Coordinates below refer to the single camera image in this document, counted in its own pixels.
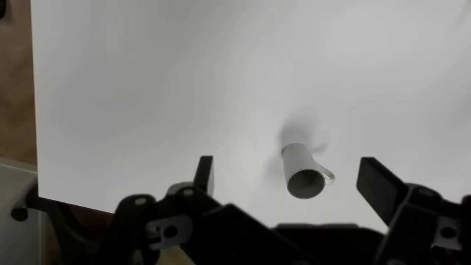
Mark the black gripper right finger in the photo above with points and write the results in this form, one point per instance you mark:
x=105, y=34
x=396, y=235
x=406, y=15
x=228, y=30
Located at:
x=380, y=187

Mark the white ceramic mug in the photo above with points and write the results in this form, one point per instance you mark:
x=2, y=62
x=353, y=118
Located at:
x=305, y=177

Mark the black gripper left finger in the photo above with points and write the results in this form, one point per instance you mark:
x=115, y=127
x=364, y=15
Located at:
x=203, y=177

